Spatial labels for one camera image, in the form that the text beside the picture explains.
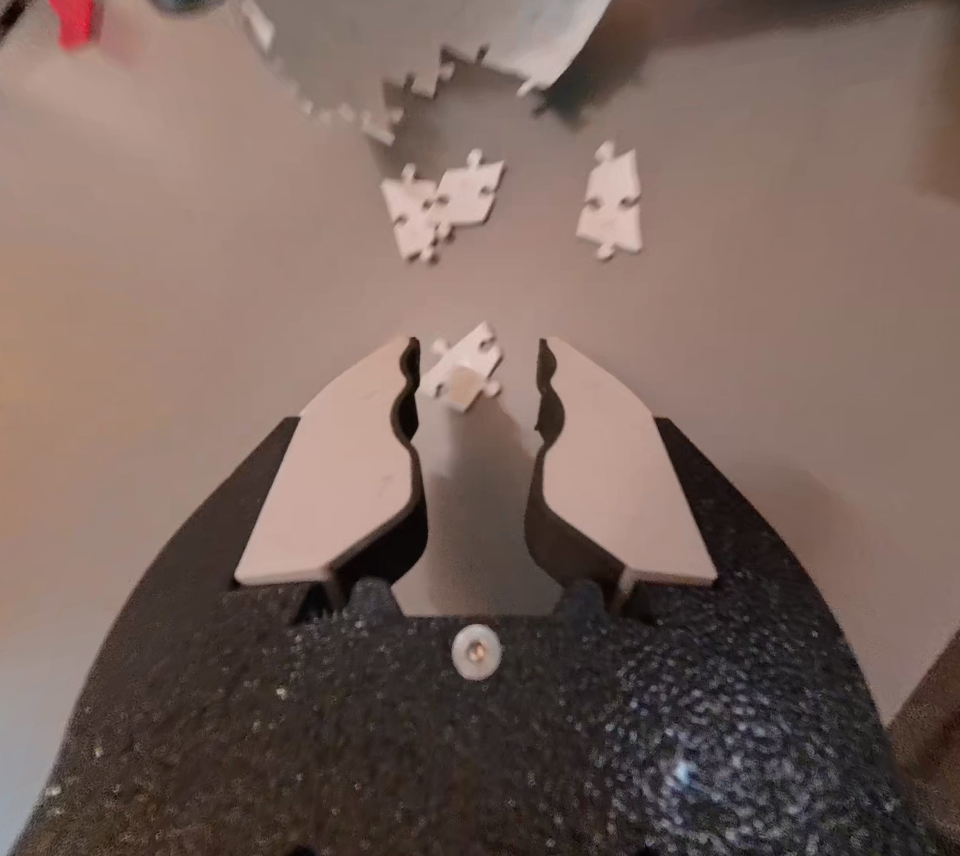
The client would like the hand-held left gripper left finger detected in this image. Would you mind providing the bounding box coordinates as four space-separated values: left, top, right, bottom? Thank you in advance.
232 335 430 610

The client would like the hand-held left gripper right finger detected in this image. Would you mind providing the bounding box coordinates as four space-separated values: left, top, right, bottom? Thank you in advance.
523 337 720 613

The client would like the red plastic object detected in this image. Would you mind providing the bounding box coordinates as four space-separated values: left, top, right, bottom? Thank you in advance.
41 0 102 53

